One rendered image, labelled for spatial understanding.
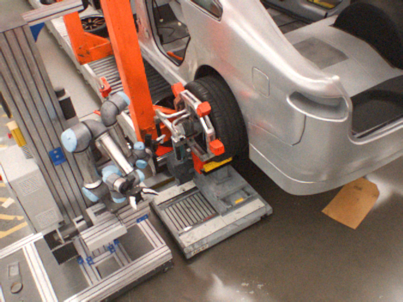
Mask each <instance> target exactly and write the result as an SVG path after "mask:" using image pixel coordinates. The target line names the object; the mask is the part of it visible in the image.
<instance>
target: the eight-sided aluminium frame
mask: <svg viewBox="0 0 403 302"><path fill-rule="evenodd" d="M190 99H192V100H190ZM183 101H186V102H187V103H188V104H189V105H190V106H191V107H192V108H193V110H194V111H195V113H196V115H197V118H198V120H199V121H200V123H201V125H202V127H203V130H204V133H205V137H206V146H207V154H206V152H205V151H204V150H203V149H202V148H201V147H200V146H199V145H198V144H197V143H196V142H195V139H194V138H191V141H190V140H187V144H188V146H189V148H190V149H191V150H192V151H193V152H194V154H195V155H196V156H197V157H198V158H199V159H200V160H201V161H202V162H204V161H207V160H208V159H210V158H213V157H214V156H215V155H214V154H213V152H212V151H211V150H209V143H211V141H212V142H213V141H214V140H216V138H215V130H214V127H213V126H212V124H211V122H210V121H209V118H208V116H207V115H205V116H204V120H205V122H206V124H207V126H208V128H207V126H206V124H205V122H204V120H203V118H202V117H201V118H200V116H199V115H198V114H197V112H196V108H197V105H198V104H201V101H199V100H198V99H197V98H195V97H194V96H193V95H192V94H191V92H189V91H188V90H184V91H182V92H179V95H178V96H177V97H176V99H174V101H173V103H174V106H175V109H176V113H177V112H179V106H180V111H182V110H184V107H183ZM184 121H185V119H184V120H182V121H180V122H178V124H179V123H182V122H184ZM210 137H211V139H210ZM195 147H196V149H197V150H198V151H199V152H198V151H197V150H196V149H195Z"/></svg>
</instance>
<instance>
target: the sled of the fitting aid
mask: <svg viewBox="0 0 403 302"><path fill-rule="evenodd" d="M193 182H194V184H195V185H196V186H197V187H198V189H199V190H200V191H201V192H202V193H203V195H204V196H205V197H206V198H207V199H208V200H209V202H210V203H211V204H212V205H213V206H214V208H215V209H216V210H217V211H218V213H219V214H220V215H221V217H224V216H226V215H228V214H230V212H232V211H234V210H237V209H239V208H241V207H243V206H245V205H246V204H249V203H251V202H252V201H254V200H256V199H257V192H256V191H255V190H254V188H253V187H252V186H251V185H250V184H249V183H248V186H245V187H243V188H241V189H240V190H238V191H236V192H234V193H232V194H230V195H228V196H226V197H224V198H221V199H219V200H217V199H216V198H215V197H214V195H213V194H212V193H211V192H210V191H209V190H208V189H207V187H206V186H205V185H204V184H203V182H202V181H201V180H200V179H199V178H198V177H197V176H196V175H195V176H194V177H193Z"/></svg>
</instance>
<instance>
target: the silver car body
mask: <svg viewBox="0 0 403 302"><path fill-rule="evenodd" d="M129 1H130V6H131V11H132V14H133V20H134V25H135V27H136V28H137V29H138V31H136V34H137V36H138V40H139V46H140V51H141V54H142V57H143V58H145V59H146V60H147V61H148V62H149V63H150V64H151V65H152V66H153V67H154V68H155V69H156V70H157V71H158V72H159V73H160V74H161V75H162V76H163V77H164V78H165V79H166V80H167V82H168V83H169V84H170V85H171V86H172V85H174V84H177V83H180V82H181V83H182V85H183V87H184V85H185V84H187V83H190V82H192V81H193V77H194V72H195V70H196V68H197V66H198V65H200V64H208V65H211V66H213V67H214V68H215V69H216V70H217V71H218V72H219V73H220V74H221V75H222V76H223V77H224V78H225V80H226V82H227V83H228V85H229V86H230V89H231V90H232V92H233V95H234V96H235V97H236V99H237V101H238V104H239V107H240V110H241V112H242V115H243V119H244V122H245V126H246V128H247V132H248V138H249V158H250V160H252V161H253V162H254V163H255V164H256V166H258V167H259V168H260V169H261V170H263V171H264V172H265V173H266V174H267V175H268V176H269V178H270V179H272V180H273V181H274V182H275V183H276V184H277V185H278V186H279V187H281V188H282V189H283V191H286V192H287V193H289V194H292V195H314V194H319V193H322V192H326V191H328V190H331V189H334V188H337V187H339V186H342V185H345V184H347V183H350V182H352V181H354V180H356V179H358V178H360V177H362V176H364V175H366V174H368V173H370V172H373V171H375V170H377V169H379V168H380V167H382V166H384V165H385V164H387V163H390V162H392V161H393V160H395V159H397V158H399V157H400V156H402V155H403V0H342V1H341V2H340V3H338V4H337V5H336V6H335V7H333V8H330V9H328V8H326V7H324V6H322V5H318V4H316V3H314V2H311V1H309V0H129Z"/></svg>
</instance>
